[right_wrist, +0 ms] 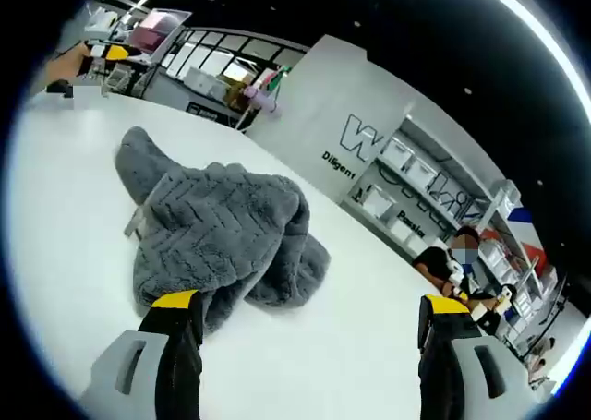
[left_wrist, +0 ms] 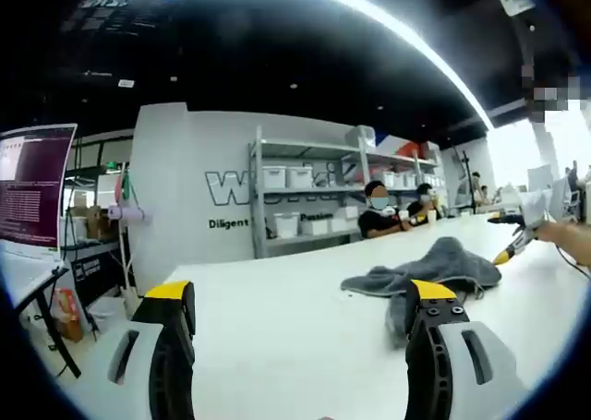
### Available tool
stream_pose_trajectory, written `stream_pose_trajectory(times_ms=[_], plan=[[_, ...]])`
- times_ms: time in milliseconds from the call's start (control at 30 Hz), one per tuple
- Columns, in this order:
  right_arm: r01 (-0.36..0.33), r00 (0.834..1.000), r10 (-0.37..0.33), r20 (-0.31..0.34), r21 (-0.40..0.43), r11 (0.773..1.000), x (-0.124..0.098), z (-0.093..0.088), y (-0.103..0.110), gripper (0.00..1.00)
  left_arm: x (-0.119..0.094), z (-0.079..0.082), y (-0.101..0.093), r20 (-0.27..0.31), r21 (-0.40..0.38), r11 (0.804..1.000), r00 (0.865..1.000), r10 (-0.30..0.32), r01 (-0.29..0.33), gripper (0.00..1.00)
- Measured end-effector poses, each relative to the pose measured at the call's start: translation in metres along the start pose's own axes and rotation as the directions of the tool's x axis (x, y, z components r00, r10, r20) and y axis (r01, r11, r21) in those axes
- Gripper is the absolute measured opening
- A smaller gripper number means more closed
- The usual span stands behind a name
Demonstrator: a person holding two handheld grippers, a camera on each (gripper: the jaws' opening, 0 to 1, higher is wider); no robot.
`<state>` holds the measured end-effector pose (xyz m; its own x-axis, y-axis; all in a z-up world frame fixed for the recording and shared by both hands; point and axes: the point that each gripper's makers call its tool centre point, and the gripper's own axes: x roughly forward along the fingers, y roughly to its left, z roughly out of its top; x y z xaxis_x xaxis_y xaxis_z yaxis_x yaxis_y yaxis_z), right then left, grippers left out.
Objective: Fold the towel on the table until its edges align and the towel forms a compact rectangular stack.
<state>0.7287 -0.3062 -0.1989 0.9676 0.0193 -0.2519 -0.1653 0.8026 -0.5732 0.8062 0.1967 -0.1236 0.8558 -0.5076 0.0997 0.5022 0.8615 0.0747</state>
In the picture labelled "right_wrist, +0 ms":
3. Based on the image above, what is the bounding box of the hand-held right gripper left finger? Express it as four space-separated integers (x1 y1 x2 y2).
78 288 205 420

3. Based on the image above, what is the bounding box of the monitor with pink screen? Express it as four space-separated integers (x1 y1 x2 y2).
130 7 193 59

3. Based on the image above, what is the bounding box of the green and red hanging cloth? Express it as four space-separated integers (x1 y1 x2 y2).
265 66 292 93

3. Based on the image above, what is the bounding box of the white table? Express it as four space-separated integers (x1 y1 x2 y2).
6 90 555 420

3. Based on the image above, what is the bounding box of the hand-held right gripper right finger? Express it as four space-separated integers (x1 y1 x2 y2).
417 293 550 420

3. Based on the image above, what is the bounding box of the group of white storage bins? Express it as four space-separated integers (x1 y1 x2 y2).
364 138 555 319

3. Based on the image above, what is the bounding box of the purple rolled mat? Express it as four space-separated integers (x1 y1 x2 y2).
244 85 283 116

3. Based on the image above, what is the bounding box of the grey shelf unit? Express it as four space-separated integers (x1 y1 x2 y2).
341 114 569 361

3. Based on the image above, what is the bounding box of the red white blue banner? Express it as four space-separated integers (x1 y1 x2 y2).
505 205 549 273

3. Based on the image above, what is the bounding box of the grey lettered pillar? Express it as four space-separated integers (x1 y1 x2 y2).
244 34 407 204

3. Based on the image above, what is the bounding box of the black-framed glass partition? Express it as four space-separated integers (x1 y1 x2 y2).
161 26 309 78

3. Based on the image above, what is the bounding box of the white storage box on cabinet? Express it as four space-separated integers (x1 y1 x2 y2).
184 66 227 101

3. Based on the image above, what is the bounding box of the grey fluffy towel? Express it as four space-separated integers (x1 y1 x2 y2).
114 125 332 334

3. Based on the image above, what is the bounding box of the grey cabinet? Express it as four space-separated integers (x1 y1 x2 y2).
138 64 250 126

